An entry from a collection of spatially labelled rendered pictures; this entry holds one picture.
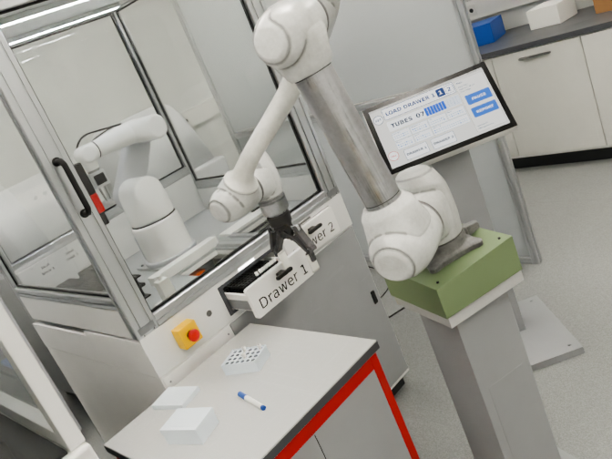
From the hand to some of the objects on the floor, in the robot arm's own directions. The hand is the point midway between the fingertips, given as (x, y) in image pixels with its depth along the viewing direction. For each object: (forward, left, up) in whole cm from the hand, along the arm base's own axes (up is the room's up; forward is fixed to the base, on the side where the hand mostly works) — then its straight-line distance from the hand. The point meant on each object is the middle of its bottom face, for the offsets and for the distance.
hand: (300, 267), depth 210 cm
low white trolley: (-30, +40, -88) cm, 102 cm away
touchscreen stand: (+31, -74, -96) cm, 126 cm away
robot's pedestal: (-34, -32, -92) cm, 102 cm away
